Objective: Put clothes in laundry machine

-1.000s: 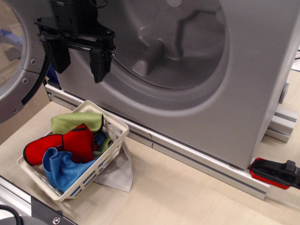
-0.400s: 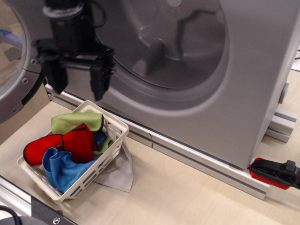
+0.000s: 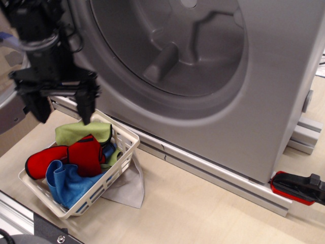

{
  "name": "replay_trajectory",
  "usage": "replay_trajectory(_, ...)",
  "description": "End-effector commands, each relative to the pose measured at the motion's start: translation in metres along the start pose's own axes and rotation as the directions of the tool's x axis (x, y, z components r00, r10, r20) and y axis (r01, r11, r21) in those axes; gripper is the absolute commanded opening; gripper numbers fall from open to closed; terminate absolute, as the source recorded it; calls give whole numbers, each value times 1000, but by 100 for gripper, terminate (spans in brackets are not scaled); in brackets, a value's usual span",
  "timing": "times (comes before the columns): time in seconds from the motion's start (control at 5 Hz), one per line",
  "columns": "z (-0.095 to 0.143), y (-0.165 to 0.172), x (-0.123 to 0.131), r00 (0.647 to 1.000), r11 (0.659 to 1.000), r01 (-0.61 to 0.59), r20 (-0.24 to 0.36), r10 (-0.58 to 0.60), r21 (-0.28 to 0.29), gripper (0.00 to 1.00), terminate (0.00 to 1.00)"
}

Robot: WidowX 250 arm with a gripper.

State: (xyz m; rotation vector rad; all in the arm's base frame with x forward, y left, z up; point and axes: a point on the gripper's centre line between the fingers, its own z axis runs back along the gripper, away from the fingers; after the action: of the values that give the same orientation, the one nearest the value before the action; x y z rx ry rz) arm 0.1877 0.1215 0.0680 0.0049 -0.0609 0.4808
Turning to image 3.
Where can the aluminium frame rail front left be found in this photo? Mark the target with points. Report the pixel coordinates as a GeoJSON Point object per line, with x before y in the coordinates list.
{"type": "Point", "coordinates": [15, 217]}

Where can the black mounting plate with bolt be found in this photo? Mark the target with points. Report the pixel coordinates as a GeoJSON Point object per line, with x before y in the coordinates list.
{"type": "Point", "coordinates": [52, 233]}

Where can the red and black clamp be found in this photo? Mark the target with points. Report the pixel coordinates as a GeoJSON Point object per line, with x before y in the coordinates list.
{"type": "Point", "coordinates": [305, 190]}

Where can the blue object behind door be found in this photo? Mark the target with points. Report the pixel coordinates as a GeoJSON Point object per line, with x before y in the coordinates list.
{"type": "Point", "coordinates": [9, 41]}

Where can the long aluminium base rail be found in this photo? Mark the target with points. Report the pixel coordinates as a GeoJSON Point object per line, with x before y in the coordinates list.
{"type": "Point", "coordinates": [203, 170]}

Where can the red cloth with black trim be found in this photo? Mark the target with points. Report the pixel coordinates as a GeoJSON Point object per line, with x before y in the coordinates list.
{"type": "Point", "coordinates": [87, 154]}

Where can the small blue trousers cloth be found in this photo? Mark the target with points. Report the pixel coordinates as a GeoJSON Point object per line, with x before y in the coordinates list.
{"type": "Point", "coordinates": [109, 149]}

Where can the green cloth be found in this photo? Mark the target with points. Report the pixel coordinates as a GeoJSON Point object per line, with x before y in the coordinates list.
{"type": "Point", "coordinates": [68, 134]}

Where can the white plastic laundry basket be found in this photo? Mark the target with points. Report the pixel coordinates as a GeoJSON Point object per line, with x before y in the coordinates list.
{"type": "Point", "coordinates": [112, 168]}

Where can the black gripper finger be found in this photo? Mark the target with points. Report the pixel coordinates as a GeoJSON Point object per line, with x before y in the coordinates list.
{"type": "Point", "coordinates": [85, 99]}
{"type": "Point", "coordinates": [39, 106]}

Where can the round grey washer door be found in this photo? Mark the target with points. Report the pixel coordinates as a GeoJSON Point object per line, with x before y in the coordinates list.
{"type": "Point", "coordinates": [13, 109]}

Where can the short aluminium rail right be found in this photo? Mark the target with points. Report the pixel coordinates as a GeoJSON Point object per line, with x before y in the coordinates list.
{"type": "Point", "coordinates": [305, 135]}

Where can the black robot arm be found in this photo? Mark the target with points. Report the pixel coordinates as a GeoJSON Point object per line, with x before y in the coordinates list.
{"type": "Point", "coordinates": [38, 25]}

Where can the grey toy washing machine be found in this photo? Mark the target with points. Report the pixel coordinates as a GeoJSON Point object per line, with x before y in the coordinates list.
{"type": "Point", "coordinates": [224, 80]}

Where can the grey cloth under basket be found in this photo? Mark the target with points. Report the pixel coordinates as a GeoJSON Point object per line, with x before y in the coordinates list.
{"type": "Point", "coordinates": [129, 188]}

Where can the grey round side knob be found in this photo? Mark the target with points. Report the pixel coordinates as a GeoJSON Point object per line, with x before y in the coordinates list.
{"type": "Point", "coordinates": [307, 101]}

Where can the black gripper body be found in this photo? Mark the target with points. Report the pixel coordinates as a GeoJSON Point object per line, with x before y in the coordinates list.
{"type": "Point", "coordinates": [53, 72]}

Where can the large blue cloth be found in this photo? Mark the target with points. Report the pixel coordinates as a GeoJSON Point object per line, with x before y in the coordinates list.
{"type": "Point", "coordinates": [66, 185]}

